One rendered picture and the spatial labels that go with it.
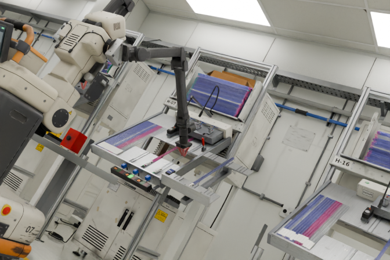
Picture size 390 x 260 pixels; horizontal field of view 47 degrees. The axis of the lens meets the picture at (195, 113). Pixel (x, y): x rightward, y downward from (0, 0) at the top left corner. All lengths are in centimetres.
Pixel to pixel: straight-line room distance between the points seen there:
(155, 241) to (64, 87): 122
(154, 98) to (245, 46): 134
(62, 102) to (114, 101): 192
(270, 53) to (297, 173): 155
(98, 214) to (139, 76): 161
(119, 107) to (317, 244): 256
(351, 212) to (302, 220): 32
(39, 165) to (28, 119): 192
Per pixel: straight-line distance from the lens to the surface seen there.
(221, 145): 315
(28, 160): 411
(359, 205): 276
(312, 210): 261
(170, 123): 344
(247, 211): 464
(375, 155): 289
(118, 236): 322
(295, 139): 474
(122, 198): 329
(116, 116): 436
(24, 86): 205
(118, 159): 302
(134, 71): 438
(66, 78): 243
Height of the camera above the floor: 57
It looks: 13 degrees up
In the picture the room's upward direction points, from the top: 29 degrees clockwise
